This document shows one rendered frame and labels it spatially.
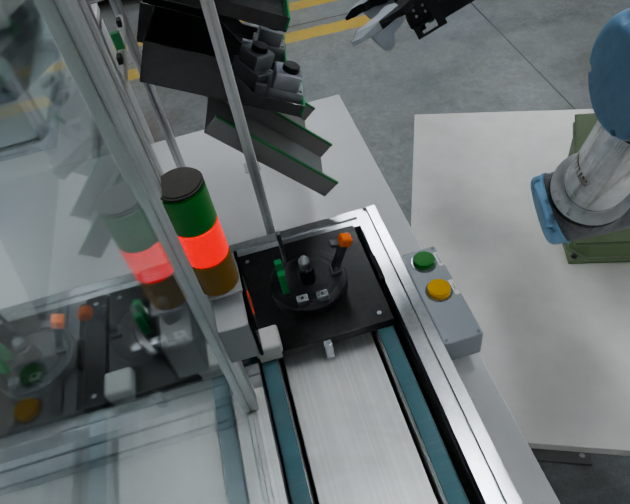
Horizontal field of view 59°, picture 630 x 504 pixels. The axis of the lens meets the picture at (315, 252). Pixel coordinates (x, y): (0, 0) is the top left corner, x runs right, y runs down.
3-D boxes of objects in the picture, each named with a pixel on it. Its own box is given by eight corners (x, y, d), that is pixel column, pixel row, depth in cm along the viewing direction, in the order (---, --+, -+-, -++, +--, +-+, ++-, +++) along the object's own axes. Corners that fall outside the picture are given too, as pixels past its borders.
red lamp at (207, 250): (225, 231, 65) (214, 200, 62) (231, 261, 62) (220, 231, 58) (183, 243, 65) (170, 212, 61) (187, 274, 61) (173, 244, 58)
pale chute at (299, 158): (319, 157, 124) (332, 143, 121) (325, 197, 115) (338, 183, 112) (207, 93, 110) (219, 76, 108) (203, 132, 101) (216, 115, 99)
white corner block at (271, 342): (280, 336, 98) (276, 322, 95) (285, 357, 95) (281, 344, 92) (254, 343, 98) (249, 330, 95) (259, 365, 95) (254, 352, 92)
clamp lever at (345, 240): (338, 263, 101) (350, 232, 96) (341, 271, 100) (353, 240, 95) (319, 263, 100) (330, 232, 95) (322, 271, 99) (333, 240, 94)
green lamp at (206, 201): (214, 200, 61) (201, 165, 58) (220, 230, 58) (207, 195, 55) (169, 212, 61) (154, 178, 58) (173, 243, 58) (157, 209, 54)
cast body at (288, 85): (298, 96, 104) (308, 62, 99) (299, 109, 101) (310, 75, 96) (253, 86, 102) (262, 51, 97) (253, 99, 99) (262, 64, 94)
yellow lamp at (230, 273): (235, 259, 69) (225, 232, 65) (242, 289, 65) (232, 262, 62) (196, 270, 69) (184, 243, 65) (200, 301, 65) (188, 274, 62)
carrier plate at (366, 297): (353, 231, 112) (352, 223, 111) (394, 325, 96) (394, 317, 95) (238, 263, 111) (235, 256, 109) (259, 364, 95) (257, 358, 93)
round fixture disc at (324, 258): (335, 248, 107) (334, 241, 106) (357, 304, 98) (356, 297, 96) (265, 268, 106) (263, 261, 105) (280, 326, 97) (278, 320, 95)
